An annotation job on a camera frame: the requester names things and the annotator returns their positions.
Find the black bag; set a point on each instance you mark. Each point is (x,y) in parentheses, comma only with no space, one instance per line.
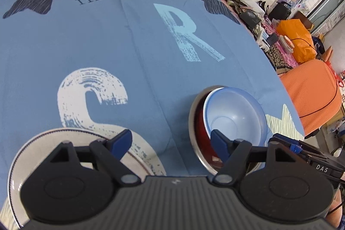
(281,11)

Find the person's right hand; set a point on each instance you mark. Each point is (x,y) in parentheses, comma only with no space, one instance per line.
(335,212)

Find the orange bag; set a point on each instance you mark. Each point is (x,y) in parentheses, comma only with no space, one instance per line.
(303,45)

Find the translucent blue plastic bowl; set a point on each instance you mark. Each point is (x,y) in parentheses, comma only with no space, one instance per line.
(236,114)

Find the white plate dark rim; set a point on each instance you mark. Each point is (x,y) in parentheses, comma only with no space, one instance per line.
(32,154)

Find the stainless steel bowl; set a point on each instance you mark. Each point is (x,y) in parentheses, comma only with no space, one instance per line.
(233,112)

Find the blue printed tablecloth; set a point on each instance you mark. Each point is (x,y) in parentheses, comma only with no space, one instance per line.
(106,65)

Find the red bowl white inside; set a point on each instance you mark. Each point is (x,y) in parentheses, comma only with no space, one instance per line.
(198,135)

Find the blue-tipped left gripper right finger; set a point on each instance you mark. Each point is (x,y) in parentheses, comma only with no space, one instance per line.
(234,156)

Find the orange cushioned stool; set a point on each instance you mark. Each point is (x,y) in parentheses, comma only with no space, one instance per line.
(314,92)

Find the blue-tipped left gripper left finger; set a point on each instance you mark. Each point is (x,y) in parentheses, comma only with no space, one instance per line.
(108,155)

